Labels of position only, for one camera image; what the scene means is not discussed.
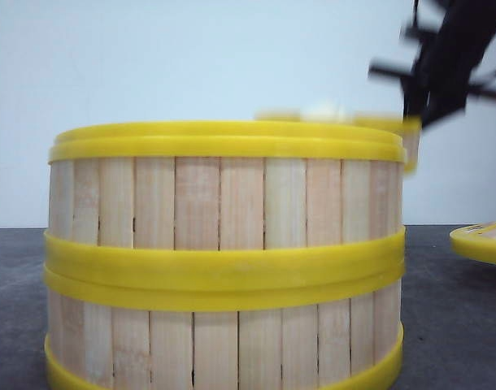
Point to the bottom bamboo steamer drawer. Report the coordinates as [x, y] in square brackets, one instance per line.
[95, 341]

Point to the bamboo steamer drawer yellow rims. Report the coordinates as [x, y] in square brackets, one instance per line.
[409, 129]

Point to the woven bamboo steamer lid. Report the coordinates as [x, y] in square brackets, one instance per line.
[477, 242]

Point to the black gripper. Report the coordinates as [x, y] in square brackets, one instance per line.
[440, 80]

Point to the middle bamboo steamer drawer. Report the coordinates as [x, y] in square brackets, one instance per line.
[220, 206]

